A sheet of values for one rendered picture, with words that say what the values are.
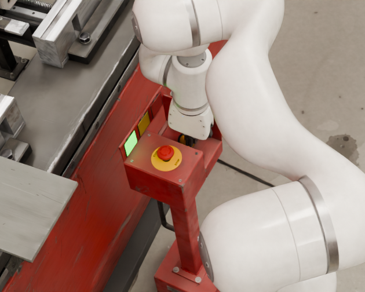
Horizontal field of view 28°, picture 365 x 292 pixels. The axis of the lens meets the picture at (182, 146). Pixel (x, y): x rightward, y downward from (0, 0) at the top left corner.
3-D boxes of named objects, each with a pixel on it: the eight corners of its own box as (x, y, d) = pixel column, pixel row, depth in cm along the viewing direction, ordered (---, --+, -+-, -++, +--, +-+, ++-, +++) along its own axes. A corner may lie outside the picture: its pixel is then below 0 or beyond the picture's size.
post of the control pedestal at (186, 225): (196, 276, 223) (181, 181, 179) (181, 269, 225) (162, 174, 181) (204, 261, 226) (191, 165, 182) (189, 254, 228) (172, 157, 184)
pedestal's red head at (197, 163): (186, 212, 174) (179, 172, 159) (129, 189, 179) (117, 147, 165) (223, 150, 183) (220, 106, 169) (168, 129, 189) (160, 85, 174)
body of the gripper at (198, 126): (163, 103, 162) (164, 131, 171) (205, 119, 159) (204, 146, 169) (177, 79, 165) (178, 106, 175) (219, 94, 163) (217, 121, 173)
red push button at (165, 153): (170, 169, 168) (168, 160, 165) (154, 163, 169) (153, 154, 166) (178, 156, 170) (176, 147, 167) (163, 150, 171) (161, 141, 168)
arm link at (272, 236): (348, 317, 101) (369, 236, 82) (221, 354, 100) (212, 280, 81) (316, 243, 108) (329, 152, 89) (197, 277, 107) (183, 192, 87)
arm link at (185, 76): (163, 99, 160) (201, 114, 158) (160, 62, 148) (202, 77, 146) (178, 72, 164) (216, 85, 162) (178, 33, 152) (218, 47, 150)
